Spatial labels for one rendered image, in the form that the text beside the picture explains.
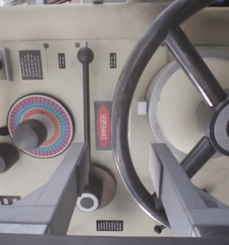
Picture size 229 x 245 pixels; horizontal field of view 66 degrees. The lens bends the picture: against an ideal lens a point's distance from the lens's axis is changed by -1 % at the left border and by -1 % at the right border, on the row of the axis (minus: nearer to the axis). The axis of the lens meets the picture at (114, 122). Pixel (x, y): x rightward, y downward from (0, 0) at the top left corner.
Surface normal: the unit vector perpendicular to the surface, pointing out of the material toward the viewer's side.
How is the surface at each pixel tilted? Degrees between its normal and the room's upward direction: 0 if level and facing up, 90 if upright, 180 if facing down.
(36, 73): 90
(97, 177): 90
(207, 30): 90
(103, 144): 90
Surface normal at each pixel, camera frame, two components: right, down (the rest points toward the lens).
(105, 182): -0.02, 0.27
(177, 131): -0.45, 0.47
